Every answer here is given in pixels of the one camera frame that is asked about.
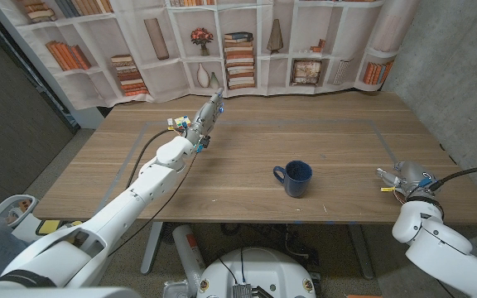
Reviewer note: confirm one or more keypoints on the grey finned module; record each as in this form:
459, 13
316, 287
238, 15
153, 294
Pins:
242, 291

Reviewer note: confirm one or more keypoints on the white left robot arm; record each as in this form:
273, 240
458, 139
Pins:
118, 211

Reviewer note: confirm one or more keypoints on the white chair frame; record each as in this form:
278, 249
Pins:
4, 203

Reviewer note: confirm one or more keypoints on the grey table leg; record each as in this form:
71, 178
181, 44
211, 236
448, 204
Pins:
151, 248
360, 252

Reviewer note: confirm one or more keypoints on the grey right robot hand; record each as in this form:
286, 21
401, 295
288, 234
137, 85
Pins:
414, 176

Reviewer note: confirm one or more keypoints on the dark blue mug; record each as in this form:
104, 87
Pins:
296, 186

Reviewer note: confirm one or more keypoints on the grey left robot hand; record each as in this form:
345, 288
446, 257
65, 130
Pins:
209, 116

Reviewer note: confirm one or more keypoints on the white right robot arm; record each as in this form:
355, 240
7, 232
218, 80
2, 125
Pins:
441, 252

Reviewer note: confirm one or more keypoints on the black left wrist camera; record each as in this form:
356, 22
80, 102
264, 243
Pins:
203, 142

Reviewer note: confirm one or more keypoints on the white cylinder with orange label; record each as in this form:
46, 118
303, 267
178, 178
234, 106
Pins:
189, 256

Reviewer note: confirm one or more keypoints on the printed bookshelf backdrop cloth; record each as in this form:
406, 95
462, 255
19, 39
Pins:
160, 78

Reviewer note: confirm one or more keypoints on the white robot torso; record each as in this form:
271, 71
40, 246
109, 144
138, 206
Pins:
263, 273

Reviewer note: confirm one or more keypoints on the yellow flat object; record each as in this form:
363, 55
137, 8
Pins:
48, 227

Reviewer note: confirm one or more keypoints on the silver foil tray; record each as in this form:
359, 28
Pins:
176, 289

